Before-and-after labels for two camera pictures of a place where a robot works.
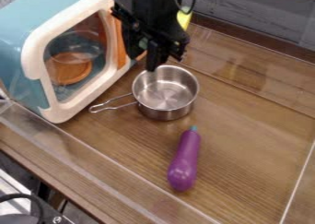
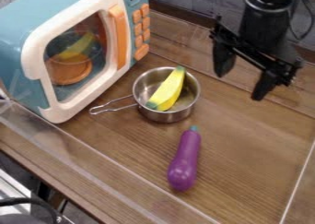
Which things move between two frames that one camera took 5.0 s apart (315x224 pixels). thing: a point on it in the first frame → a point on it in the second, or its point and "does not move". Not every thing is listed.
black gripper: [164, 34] → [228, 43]
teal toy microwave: [64, 50] does not move
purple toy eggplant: [183, 168] does not move
